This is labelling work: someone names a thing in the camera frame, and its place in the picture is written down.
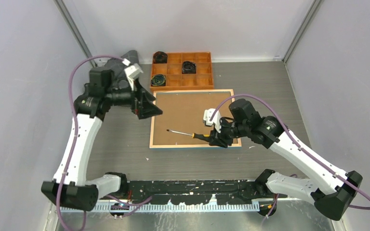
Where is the orange compartment tray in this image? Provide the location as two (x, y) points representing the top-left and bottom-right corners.
(150, 51), (214, 92)

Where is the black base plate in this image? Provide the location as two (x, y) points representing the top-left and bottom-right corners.
(111, 180), (275, 205)

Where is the aluminium front rail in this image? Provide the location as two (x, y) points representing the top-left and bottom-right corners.
(53, 178), (339, 213)

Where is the black tape roll top left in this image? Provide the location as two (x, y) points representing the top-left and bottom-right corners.
(153, 51), (168, 64)

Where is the grey checked cloth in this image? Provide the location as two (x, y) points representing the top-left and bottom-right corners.
(104, 50), (139, 90)

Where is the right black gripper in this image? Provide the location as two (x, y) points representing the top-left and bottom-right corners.
(210, 117), (249, 147)

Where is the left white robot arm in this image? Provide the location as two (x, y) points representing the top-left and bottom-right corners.
(41, 65), (162, 211)

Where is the green black tape roll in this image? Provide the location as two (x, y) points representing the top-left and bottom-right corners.
(151, 74), (166, 87)

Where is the black tape roll centre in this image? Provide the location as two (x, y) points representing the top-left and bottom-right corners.
(182, 61), (197, 74)

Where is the purple cable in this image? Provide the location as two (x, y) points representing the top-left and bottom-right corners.
(55, 54), (152, 231)
(209, 93), (370, 218)

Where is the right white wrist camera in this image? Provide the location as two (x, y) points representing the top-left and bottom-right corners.
(203, 108), (222, 133)

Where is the blue picture frame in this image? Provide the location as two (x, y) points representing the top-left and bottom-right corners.
(149, 89), (234, 149)

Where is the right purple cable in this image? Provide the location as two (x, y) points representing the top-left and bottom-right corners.
(209, 93), (370, 218)

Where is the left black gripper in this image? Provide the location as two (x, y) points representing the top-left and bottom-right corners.
(106, 78), (163, 119)

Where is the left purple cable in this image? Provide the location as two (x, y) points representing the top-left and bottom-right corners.
(55, 54), (152, 231)

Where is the aluminium left rail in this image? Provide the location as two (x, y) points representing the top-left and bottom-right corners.
(64, 62), (104, 181)

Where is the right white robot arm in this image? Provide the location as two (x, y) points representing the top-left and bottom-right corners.
(203, 99), (363, 220)

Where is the black yellow screwdriver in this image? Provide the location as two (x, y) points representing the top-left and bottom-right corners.
(166, 129), (210, 140)

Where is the aluminium rail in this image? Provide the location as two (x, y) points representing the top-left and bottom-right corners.
(64, 62), (104, 181)
(53, 178), (339, 213)

